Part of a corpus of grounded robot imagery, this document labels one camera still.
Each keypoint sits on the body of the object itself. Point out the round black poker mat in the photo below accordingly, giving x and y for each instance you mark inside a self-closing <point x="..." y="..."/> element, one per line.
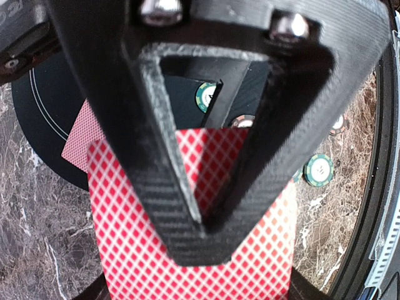
<point x="47" y="101"/>

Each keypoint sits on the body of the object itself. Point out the orange black poker chip stack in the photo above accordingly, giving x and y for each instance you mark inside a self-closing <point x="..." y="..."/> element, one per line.
<point x="340" y="125"/>

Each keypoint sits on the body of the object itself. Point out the single red-backed playing card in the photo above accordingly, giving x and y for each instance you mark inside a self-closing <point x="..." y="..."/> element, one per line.
<point x="84" y="130"/>

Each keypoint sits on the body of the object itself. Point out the green poker chip stack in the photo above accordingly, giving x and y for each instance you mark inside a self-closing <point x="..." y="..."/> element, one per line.
<point x="319" y="170"/>

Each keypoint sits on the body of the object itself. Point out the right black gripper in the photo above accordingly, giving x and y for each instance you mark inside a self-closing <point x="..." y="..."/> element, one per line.
<point x="28" y="37"/>

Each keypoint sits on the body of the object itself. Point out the white slotted cable duct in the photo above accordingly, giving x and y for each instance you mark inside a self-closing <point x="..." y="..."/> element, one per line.
<point x="384" y="274"/>

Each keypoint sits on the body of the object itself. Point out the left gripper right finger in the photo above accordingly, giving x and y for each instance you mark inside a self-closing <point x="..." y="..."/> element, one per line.
<point x="301" y="289"/>

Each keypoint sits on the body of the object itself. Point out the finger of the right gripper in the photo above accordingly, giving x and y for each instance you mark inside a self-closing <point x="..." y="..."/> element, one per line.
<point x="239" y="88"/>
<point x="319" y="53"/>

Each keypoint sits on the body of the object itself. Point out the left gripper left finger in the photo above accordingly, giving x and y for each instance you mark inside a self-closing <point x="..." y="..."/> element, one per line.
<point x="98" y="290"/>

